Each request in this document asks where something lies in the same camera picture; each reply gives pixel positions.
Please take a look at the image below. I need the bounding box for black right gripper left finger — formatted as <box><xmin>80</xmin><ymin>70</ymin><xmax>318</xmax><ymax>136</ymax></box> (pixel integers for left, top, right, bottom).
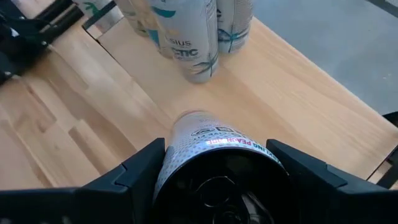
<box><xmin>0</xmin><ymin>138</ymin><xmax>165</xmax><ymax>224</ymax></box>

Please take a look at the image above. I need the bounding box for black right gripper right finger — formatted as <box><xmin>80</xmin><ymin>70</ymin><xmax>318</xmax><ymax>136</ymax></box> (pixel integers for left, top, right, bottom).
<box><xmin>266</xmin><ymin>139</ymin><xmax>398</xmax><ymax>224</ymax></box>

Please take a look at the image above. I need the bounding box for wooden shelf black metal frame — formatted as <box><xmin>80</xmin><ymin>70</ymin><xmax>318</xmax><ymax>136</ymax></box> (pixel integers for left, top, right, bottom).
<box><xmin>82</xmin><ymin>0</ymin><xmax>398</xmax><ymax>190</ymax></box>

